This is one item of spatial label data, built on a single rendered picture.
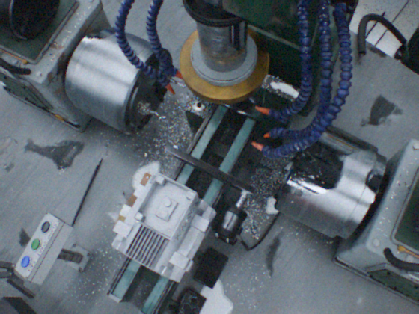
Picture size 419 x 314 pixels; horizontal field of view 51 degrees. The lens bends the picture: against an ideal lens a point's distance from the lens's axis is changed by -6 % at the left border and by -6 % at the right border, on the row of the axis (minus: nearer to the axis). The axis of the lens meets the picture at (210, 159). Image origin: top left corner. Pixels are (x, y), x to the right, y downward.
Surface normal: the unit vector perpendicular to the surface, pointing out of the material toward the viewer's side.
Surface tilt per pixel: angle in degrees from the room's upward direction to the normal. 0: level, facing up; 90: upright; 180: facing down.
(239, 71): 0
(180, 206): 0
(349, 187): 17
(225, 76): 0
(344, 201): 32
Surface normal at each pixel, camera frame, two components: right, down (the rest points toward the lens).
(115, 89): -0.27, 0.14
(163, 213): -0.05, -0.29
